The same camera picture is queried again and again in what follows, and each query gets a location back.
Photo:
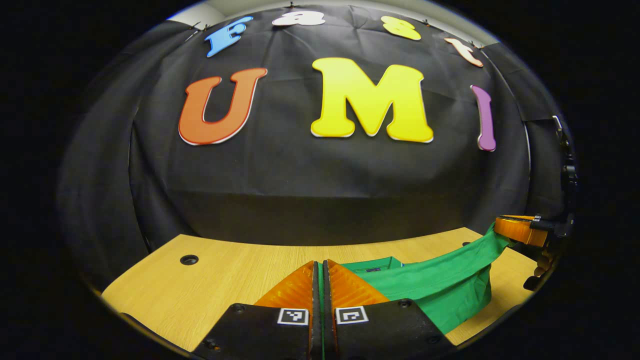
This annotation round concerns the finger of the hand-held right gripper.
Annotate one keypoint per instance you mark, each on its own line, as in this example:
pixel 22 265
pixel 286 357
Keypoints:
pixel 520 230

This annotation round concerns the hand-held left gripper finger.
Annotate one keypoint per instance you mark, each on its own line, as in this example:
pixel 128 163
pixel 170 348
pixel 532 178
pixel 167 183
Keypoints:
pixel 327 320
pixel 315 320

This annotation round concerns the green T-shirt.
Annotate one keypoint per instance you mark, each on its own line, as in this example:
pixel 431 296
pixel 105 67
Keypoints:
pixel 440 285

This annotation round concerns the black metal stand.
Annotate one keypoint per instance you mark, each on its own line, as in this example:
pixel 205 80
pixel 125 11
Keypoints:
pixel 569 175

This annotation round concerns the black backdrop cloth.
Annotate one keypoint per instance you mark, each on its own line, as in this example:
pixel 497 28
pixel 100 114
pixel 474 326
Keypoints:
pixel 300 175

